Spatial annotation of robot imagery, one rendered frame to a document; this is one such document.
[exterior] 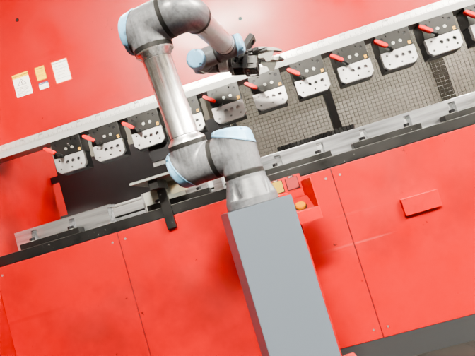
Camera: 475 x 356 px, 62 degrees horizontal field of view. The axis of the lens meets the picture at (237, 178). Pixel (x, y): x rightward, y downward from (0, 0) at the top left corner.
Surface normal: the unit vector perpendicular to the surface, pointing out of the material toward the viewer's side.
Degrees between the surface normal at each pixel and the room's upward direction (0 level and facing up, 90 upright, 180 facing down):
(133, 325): 90
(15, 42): 90
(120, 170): 90
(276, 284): 90
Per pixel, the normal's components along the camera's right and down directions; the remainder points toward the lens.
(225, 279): -0.10, -0.04
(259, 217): 0.14, -0.11
